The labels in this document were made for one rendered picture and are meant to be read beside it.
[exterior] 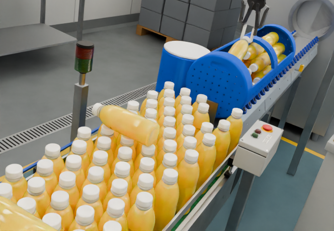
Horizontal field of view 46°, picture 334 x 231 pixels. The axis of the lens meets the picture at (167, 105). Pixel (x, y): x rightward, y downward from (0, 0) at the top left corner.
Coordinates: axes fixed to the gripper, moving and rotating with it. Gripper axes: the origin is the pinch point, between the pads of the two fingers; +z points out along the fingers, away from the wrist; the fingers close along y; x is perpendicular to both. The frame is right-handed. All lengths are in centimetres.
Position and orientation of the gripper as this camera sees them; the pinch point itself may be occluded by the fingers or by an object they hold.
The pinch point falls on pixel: (247, 34)
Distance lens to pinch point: 187.2
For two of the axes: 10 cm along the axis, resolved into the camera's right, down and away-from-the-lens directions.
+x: -5.0, 3.1, -8.1
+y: -8.5, -3.6, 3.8
